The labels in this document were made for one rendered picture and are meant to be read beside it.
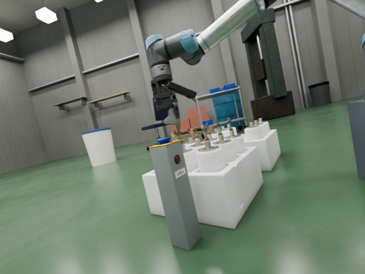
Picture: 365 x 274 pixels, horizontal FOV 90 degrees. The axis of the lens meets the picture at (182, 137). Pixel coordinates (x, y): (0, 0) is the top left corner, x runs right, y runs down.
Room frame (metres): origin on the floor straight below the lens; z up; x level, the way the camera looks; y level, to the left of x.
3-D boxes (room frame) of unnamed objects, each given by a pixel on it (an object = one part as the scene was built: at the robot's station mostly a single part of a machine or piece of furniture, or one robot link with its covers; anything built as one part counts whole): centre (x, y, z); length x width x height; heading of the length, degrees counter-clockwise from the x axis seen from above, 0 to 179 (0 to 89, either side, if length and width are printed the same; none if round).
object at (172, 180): (0.55, 0.06, 0.16); 0.07 x 0.07 x 0.31; 52
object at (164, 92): (0.73, 0.03, 0.49); 0.09 x 0.08 x 0.12; 99
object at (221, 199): (0.82, -0.06, 0.09); 0.39 x 0.39 x 0.18; 52
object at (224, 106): (4.34, -1.21, 0.48); 0.65 x 0.64 x 0.96; 77
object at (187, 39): (0.71, -0.08, 0.65); 0.11 x 0.11 x 0.08; 71
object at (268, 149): (1.26, -0.40, 0.09); 0.39 x 0.39 x 0.18; 54
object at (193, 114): (6.41, -0.36, 0.42); 1.51 x 1.17 x 0.84; 77
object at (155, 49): (0.73, 0.02, 0.65); 0.09 x 0.08 x 0.11; 71
